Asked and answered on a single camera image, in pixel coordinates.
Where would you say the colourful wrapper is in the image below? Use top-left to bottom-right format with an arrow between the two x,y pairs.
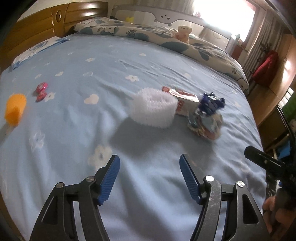
188,112 -> 223,141

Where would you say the blue snack bag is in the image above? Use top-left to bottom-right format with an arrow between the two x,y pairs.
198,92 -> 225,115

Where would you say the white foam fruit net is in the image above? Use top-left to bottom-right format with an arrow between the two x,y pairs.
129,88 -> 178,128

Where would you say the person right hand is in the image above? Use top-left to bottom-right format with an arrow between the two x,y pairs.
262,196 -> 295,238

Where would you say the wooden wardrobe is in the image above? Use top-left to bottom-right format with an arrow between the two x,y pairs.
247,34 -> 295,126

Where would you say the blue floral bed sheet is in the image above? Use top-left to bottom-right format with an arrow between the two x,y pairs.
1,34 -> 266,240

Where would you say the red white milk carton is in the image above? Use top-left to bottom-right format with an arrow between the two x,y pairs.
162,86 -> 200,116

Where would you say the red jacket hanging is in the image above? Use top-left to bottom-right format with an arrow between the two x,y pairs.
251,50 -> 279,87

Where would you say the pink candy wrapper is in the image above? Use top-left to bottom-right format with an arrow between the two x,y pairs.
36,82 -> 48,102

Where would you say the small orange cup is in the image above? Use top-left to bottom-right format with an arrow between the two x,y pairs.
4,93 -> 27,126

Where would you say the grey striped curtain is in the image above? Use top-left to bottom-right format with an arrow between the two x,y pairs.
243,10 -> 284,81

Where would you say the floral blue white duvet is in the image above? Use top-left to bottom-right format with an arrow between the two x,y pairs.
74,16 -> 249,95

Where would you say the white blue pillow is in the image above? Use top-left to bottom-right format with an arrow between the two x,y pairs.
11,37 -> 70,69

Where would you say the pink teddy bear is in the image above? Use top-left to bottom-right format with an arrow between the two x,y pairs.
174,26 -> 193,44

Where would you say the yellow toy behind duvet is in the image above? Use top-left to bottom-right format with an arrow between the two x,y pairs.
125,16 -> 134,23

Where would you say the wooden headboard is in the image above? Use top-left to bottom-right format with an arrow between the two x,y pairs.
1,1 -> 108,71

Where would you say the grey bed guard rail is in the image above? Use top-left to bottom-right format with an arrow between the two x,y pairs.
111,4 -> 237,55

